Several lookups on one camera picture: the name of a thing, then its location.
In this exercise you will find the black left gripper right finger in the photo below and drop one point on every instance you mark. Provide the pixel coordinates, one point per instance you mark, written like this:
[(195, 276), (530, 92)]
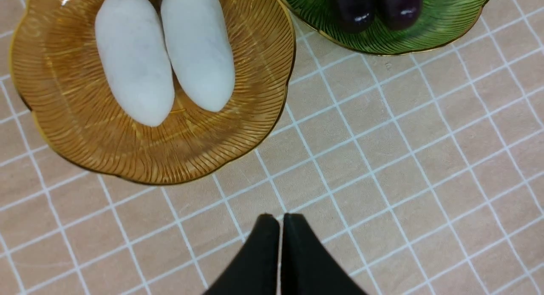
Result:
[(307, 268)]

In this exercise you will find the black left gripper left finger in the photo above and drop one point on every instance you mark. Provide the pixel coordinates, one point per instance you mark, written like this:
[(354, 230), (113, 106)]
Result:
[(253, 270)]

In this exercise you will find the white radish with green leaves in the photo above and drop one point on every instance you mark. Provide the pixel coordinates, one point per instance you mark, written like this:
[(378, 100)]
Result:
[(199, 50)]

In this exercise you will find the purple eggplant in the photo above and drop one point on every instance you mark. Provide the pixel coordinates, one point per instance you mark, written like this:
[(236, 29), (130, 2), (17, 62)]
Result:
[(353, 16), (399, 14)]

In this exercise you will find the beige checkered tablecloth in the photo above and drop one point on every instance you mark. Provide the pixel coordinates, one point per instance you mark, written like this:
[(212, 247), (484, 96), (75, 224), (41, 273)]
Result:
[(421, 174)]

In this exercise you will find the green glass plate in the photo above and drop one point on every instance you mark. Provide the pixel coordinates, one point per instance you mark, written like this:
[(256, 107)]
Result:
[(440, 23)]

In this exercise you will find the amber glass plate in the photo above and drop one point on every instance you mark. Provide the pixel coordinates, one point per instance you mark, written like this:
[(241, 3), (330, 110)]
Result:
[(56, 70)]

